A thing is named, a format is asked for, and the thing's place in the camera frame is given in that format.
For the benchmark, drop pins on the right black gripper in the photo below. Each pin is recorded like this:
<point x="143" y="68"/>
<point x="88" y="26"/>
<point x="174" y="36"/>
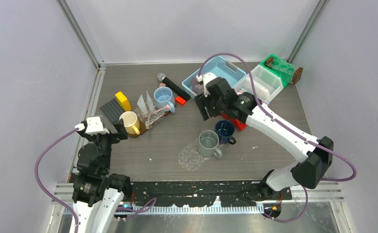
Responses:
<point x="200" y="100"/>

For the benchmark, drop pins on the mauve mug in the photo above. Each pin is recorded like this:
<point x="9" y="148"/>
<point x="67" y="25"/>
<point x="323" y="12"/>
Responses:
<point x="196" y="87"/>

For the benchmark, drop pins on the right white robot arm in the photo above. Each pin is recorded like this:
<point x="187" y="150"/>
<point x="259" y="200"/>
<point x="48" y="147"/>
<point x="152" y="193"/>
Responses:
<point x="311" y="162"/>

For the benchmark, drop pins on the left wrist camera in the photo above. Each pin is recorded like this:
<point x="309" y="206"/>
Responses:
<point x="92" y="126"/>

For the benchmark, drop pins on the light blue mug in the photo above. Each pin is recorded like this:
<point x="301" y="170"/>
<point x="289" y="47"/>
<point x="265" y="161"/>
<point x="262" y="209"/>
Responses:
<point x="164" y="99"/>

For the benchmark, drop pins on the teal cap toothpaste tube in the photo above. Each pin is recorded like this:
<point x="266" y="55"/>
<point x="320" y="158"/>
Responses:
<point x="149" y="102"/>

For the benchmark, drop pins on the dark blue mug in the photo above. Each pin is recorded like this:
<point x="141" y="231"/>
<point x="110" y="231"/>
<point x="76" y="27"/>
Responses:
<point x="225" y="131"/>

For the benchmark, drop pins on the red orange block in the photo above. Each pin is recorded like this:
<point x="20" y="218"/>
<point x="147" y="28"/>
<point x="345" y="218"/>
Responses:
<point x="181" y="101"/>

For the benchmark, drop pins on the brown wooden oval tray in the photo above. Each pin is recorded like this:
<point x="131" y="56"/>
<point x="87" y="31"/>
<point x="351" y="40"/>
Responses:
<point x="142" y="130"/>

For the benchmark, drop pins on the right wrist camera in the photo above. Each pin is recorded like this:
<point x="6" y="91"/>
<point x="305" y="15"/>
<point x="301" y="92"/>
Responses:
<point x="205" y="79"/>

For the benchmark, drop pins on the pink cap toothpaste tube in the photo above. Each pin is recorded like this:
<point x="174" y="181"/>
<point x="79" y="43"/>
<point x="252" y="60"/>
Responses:
<point x="142" y="106"/>

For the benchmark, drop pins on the clear acrylic toothbrush holder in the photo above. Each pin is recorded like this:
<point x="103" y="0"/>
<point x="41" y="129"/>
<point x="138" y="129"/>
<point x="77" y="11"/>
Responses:
<point x="155" y="118"/>

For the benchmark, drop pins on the green plastic bin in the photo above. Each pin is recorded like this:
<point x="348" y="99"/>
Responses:
<point x="280" y="68"/>

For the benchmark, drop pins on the yellow building brick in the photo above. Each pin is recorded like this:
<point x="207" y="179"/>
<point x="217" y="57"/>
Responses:
<point x="123" y="101"/>

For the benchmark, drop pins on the yellow mug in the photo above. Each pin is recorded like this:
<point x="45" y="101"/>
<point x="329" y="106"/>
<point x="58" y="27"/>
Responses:
<point x="131" y="122"/>

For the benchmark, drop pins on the grey toothbrush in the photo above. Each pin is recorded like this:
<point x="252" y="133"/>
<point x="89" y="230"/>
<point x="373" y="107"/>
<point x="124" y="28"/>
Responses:
<point x="148" y="120"/>

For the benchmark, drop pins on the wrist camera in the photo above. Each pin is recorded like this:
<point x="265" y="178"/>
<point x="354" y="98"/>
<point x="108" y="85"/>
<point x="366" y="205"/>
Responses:
<point x="92" y="126"/>
<point x="205" y="79"/>

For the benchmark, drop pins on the grey building baseplate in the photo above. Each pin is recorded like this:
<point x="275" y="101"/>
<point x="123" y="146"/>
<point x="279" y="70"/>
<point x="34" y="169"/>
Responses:
<point x="112" y="110"/>

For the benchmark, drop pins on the grey mug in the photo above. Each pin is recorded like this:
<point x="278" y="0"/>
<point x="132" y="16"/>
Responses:
<point x="207" y="144"/>

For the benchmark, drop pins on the white plastic bin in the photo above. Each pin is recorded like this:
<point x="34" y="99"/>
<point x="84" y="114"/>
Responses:
<point x="266" y="83"/>

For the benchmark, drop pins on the red plastic bin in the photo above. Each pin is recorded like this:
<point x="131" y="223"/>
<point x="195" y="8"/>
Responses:
<point x="237" y="124"/>

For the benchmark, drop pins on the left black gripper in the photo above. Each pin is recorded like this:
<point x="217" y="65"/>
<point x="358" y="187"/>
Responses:
<point x="116" y="137"/>

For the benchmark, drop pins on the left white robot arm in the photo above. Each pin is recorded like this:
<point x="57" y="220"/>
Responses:
<point x="96" y="192"/>

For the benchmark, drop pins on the light blue plastic basket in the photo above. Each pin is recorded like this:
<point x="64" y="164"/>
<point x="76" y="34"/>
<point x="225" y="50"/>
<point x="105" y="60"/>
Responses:
<point x="221" y="68"/>

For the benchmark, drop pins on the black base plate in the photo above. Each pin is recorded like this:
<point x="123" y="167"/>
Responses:
<point x="198" y="193"/>

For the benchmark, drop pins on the black microphone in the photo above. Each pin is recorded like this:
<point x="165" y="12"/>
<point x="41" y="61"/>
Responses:
<point x="175" y="88"/>

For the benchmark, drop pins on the pink toothbrush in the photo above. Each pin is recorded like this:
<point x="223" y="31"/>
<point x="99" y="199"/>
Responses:
<point x="165" y="108"/>

